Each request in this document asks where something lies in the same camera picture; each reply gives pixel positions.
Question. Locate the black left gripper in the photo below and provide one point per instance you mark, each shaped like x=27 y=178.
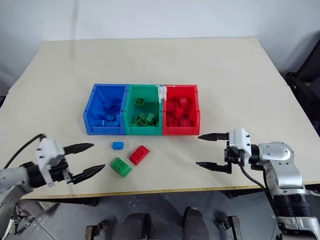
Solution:
x=58 y=170

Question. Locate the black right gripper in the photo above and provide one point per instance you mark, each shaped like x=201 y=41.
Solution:
x=233 y=156

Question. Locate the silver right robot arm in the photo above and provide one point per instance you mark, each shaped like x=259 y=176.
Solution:
x=282 y=160

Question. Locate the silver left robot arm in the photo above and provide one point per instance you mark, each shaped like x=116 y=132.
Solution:
x=12 y=176

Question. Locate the small blue toy block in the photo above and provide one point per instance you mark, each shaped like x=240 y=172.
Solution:
x=118 y=146

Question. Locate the green rounded toy block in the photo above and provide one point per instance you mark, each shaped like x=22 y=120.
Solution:
x=121 y=166

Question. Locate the red plastic bin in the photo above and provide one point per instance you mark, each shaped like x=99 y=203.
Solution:
x=195 y=107

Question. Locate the blue plastic bin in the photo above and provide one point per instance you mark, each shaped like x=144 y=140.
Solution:
x=95 y=107

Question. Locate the red rounded toy block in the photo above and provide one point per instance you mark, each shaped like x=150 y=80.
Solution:
x=139 y=155

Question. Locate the dark rounded shape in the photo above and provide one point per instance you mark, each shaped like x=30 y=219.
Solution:
x=196 y=223

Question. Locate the green sloped toy block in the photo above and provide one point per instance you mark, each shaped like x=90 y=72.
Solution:
x=150 y=117

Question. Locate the green square studded block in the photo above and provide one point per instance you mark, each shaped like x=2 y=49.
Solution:
x=139 y=102

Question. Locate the white tape patch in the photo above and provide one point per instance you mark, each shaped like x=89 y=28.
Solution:
x=162 y=93

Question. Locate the green plastic bin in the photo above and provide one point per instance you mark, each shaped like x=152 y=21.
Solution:
x=150 y=97

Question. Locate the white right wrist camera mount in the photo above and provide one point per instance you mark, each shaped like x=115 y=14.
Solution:
x=240 y=142

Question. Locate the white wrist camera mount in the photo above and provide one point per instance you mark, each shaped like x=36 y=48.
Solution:
x=240 y=142
x=47 y=152

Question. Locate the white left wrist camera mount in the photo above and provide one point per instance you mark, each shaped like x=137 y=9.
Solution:
x=47 y=152

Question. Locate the dark table frame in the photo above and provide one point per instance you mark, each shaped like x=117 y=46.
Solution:
x=160 y=193

